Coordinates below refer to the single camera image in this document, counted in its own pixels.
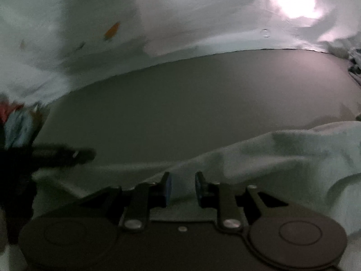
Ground red folded garment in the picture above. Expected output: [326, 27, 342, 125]
[0, 101, 24, 123]

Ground grey-blue folded garment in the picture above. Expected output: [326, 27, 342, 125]
[4, 104, 47, 149]

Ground white carrot-print storage bag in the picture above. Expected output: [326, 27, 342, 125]
[1, 0, 360, 105]

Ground light green garment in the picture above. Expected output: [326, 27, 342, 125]
[35, 121, 360, 234]

